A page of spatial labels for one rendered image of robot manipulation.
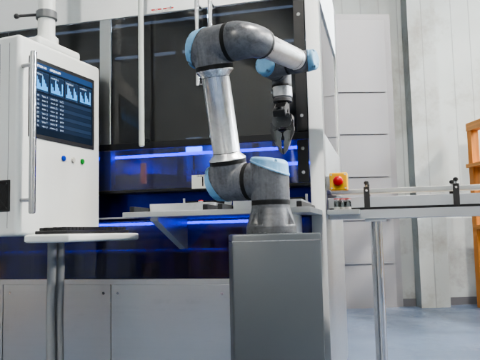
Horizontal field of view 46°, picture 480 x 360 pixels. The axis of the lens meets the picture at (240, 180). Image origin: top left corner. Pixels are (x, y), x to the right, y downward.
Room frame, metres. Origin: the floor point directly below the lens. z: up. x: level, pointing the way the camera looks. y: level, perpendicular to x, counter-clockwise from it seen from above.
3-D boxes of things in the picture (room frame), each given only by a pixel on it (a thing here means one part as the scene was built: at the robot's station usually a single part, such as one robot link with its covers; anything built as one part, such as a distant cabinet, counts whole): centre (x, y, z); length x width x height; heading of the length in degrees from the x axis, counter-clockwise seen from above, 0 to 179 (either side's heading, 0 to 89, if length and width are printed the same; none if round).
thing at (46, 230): (2.22, 0.60, 0.82); 0.40 x 0.14 x 0.02; 158
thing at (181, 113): (2.54, 0.36, 1.51); 0.47 x 0.01 x 0.59; 76
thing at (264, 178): (1.73, -0.08, 0.96); 0.13 x 0.12 x 0.14; 60
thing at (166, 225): (2.33, 0.29, 0.80); 0.34 x 0.03 x 0.13; 166
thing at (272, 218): (1.72, -0.09, 0.84); 0.15 x 0.15 x 0.10
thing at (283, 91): (2.13, -0.16, 1.32); 0.08 x 0.08 x 0.05
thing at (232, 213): (2.28, 0.04, 0.87); 0.70 x 0.48 x 0.02; 76
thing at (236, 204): (2.31, -0.14, 0.90); 0.34 x 0.26 x 0.04; 167
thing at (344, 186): (2.36, -0.41, 1.00); 0.08 x 0.07 x 0.07; 166
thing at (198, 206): (2.39, 0.19, 0.90); 0.34 x 0.26 x 0.04; 166
